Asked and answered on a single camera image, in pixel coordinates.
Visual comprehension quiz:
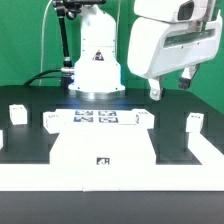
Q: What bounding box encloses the white U-shaped fence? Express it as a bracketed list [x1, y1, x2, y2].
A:
[0, 129, 224, 191]

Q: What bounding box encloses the black cable bundle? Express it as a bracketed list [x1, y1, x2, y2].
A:
[22, 68, 74, 88]

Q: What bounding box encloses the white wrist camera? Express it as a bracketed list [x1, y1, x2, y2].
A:
[134, 0, 208, 23]

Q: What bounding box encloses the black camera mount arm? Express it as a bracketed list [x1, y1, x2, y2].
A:
[52, 0, 107, 67]

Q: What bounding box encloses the white fiducial marker sheet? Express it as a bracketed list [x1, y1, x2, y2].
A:
[56, 109, 135, 125]

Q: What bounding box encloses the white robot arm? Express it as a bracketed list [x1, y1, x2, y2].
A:
[69, 0, 223, 101]

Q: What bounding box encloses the white cable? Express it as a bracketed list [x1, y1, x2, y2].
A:
[39, 0, 54, 87]

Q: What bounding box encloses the white square table top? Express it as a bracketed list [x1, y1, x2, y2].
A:
[50, 133, 156, 166]

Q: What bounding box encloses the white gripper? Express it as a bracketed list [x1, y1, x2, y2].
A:
[127, 16, 222, 101]

